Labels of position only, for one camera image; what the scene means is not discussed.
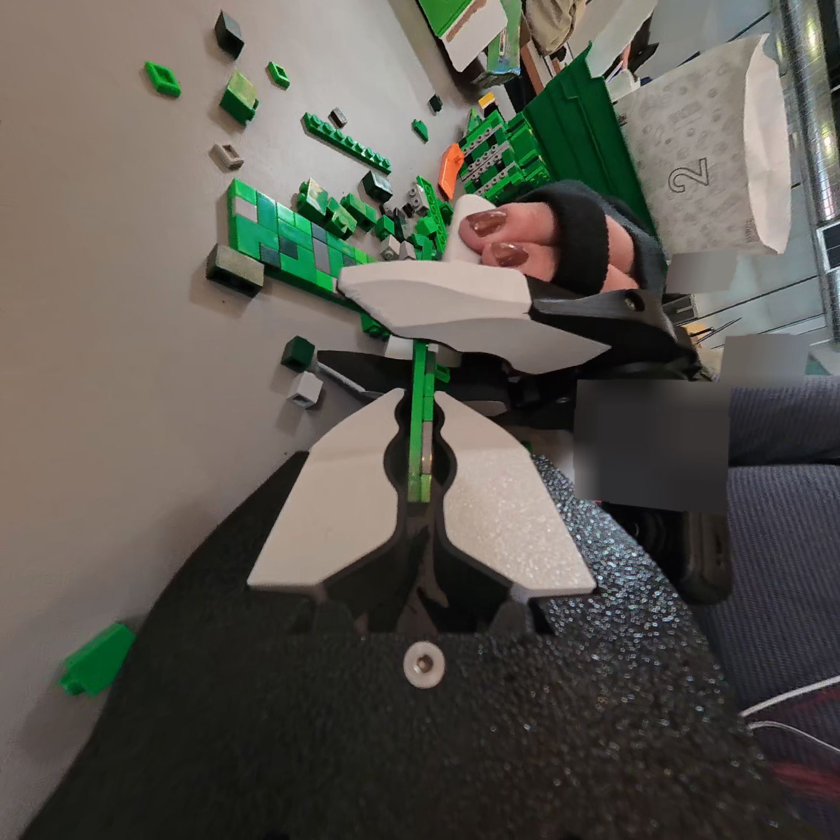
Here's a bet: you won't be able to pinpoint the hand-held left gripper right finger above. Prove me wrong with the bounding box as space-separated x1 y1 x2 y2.
433 390 598 635

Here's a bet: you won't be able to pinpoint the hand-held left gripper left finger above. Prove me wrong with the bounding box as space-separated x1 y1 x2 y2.
246 387 409 635

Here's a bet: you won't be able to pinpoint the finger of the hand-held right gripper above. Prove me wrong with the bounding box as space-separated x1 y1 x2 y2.
315 350 521 421
336 258 613 376

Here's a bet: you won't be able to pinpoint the large green brick plate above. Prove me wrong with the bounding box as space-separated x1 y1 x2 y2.
406 341 454 505

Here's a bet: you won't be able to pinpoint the grey desk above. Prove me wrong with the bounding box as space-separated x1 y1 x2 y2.
0 0 546 837

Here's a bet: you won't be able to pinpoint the person's right hand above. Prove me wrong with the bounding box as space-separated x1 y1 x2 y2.
458 179 670 294

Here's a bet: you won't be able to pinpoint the small grey brick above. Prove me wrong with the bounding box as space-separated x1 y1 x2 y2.
286 371 324 410

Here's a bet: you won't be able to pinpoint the orange brick separator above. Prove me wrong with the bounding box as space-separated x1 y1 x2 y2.
437 144 467 199

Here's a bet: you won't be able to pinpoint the built green brick structure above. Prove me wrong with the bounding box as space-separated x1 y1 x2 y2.
456 108 553 206

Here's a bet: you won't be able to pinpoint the dark green long brick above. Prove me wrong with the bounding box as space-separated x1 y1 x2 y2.
205 244 265 298

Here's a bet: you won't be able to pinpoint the green mosaic tile panel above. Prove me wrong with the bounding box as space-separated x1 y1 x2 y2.
225 177 378 309

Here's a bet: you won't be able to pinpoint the long green brick plate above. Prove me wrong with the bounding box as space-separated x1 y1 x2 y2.
301 112 392 175

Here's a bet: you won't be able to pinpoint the printed white paper bag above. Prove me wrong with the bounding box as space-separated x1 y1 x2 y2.
616 33 793 256

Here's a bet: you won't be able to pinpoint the green storage bin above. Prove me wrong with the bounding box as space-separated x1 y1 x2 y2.
524 41 658 221

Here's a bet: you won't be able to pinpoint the person's blue trousers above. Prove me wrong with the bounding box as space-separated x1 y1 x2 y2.
682 377 840 840

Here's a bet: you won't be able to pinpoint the bright green brick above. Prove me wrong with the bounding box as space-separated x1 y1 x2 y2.
58 621 137 698

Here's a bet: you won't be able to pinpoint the green brick set box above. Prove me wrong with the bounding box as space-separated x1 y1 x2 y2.
416 0 526 74

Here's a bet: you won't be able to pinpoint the scattered small green bricks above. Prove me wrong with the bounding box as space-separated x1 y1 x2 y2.
143 9 463 349

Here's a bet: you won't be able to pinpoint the silver ventilation duct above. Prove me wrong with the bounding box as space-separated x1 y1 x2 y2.
777 0 840 227

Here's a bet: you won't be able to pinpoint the thin white cable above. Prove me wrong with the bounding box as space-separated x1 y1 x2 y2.
740 675 840 757

